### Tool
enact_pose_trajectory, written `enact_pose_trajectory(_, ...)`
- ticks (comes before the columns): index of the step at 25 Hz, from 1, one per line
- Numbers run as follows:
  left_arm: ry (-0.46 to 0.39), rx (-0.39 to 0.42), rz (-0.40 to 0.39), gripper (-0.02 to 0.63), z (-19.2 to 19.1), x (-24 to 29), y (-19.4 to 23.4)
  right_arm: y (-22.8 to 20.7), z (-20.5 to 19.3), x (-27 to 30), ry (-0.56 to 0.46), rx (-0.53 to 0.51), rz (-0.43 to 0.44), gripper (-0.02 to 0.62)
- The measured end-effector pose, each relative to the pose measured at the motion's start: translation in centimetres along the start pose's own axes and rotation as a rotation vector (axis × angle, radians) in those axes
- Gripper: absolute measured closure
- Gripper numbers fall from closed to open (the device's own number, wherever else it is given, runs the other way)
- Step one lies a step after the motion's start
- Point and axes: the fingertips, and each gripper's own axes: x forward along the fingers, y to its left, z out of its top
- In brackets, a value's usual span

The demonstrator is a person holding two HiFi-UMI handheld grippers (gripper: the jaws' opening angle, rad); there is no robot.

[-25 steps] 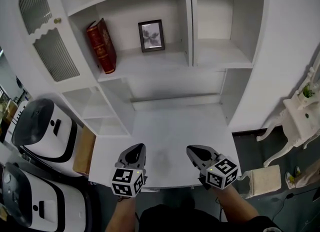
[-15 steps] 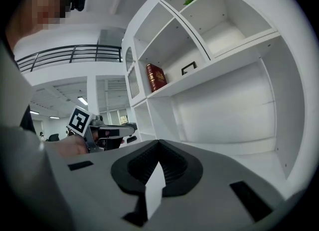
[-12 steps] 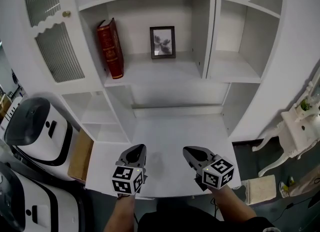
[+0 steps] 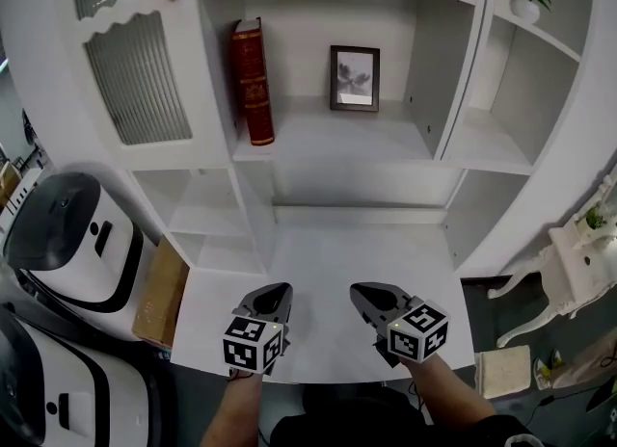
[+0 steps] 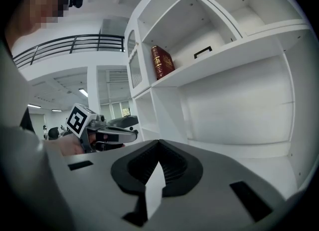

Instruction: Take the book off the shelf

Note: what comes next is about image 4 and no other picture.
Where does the ribbed glass cabinet door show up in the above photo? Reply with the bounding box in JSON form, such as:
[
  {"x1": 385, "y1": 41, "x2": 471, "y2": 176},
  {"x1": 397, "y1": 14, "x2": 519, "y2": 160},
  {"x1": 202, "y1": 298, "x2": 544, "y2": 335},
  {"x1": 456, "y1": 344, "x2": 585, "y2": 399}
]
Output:
[{"x1": 47, "y1": 0, "x2": 233, "y2": 171}]

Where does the white cushioned stool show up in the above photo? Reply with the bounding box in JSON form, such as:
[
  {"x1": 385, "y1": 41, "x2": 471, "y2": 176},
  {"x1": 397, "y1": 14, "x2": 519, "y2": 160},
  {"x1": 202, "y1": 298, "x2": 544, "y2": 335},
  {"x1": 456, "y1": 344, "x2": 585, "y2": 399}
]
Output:
[{"x1": 474, "y1": 344, "x2": 533, "y2": 401}]

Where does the dark picture frame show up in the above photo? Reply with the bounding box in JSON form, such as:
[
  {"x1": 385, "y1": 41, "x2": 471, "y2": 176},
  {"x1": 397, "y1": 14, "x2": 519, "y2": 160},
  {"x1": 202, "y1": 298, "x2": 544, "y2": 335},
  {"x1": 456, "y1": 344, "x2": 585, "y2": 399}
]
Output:
[{"x1": 329, "y1": 44, "x2": 382, "y2": 114}]

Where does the white dressing table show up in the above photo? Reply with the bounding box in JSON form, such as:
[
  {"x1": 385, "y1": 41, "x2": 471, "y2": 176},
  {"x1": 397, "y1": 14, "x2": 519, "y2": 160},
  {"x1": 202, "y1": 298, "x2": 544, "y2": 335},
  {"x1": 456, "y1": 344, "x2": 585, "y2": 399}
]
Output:
[{"x1": 486, "y1": 179, "x2": 617, "y2": 350}]

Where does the white shelf compartment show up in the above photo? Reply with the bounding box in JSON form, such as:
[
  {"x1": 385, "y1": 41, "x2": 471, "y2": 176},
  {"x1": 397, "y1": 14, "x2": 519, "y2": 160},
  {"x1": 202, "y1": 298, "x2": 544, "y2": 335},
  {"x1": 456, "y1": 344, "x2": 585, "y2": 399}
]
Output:
[{"x1": 197, "y1": 0, "x2": 479, "y2": 163}]

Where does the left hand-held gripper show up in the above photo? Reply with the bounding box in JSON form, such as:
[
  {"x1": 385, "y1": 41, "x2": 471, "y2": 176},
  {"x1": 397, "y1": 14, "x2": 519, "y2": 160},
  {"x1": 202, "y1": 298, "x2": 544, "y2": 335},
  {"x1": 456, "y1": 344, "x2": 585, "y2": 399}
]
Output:
[{"x1": 222, "y1": 282, "x2": 295, "y2": 377}]

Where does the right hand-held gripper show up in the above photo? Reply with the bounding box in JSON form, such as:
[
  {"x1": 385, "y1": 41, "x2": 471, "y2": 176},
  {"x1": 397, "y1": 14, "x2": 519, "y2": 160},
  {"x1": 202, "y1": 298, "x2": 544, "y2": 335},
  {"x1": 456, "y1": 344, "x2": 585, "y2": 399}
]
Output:
[{"x1": 349, "y1": 281, "x2": 451, "y2": 368}]

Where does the person's left forearm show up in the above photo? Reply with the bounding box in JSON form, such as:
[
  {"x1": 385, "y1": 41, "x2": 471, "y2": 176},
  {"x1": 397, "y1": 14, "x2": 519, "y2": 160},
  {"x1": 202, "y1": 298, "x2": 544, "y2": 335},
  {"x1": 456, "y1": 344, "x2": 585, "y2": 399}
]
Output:
[{"x1": 199, "y1": 370, "x2": 265, "y2": 447}]

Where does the small plant in white box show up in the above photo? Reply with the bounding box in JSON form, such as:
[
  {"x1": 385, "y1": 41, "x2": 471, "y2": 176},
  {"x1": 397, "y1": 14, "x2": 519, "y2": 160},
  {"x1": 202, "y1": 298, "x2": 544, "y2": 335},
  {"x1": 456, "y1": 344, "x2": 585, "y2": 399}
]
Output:
[{"x1": 576, "y1": 199, "x2": 611, "y2": 245}]

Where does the person's black clothing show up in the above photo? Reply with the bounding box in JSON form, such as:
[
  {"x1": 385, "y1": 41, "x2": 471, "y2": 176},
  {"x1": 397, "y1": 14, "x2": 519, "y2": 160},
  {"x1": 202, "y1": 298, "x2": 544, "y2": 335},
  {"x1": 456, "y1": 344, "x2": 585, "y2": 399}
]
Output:
[{"x1": 273, "y1": 383, "x2": 547, "y2": 447}]

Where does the white desk with hutch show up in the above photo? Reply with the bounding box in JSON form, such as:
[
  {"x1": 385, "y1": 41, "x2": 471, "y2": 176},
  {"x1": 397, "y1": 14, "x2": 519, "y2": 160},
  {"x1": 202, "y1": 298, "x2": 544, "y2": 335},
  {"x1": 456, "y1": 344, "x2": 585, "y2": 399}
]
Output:
[{"x1": 0, "y1": 0, "x2": 617, "y2": 385}]

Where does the person's right forearm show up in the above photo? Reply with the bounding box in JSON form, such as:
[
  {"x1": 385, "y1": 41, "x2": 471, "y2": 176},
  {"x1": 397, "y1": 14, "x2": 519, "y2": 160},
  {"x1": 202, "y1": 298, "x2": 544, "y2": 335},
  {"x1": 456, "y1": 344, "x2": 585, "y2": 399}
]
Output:
[{"x1": 408, "y1": 352, "x2": 498, "y2": 426}]

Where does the brown cardboard box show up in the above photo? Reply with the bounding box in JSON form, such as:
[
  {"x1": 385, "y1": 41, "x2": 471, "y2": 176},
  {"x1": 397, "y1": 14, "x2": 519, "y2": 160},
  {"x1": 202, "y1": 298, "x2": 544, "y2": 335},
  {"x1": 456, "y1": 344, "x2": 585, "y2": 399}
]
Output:
[{"x1": 131, "y1": 234, "x2": 191, "y2": 348}]

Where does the thick red book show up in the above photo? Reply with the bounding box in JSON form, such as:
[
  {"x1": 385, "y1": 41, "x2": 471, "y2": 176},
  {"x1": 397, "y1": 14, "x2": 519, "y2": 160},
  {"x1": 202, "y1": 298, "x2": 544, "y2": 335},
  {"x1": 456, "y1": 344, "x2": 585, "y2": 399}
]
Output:
[{"x1": 228, "y1": 16, "x2": 277, "y2": 147}]

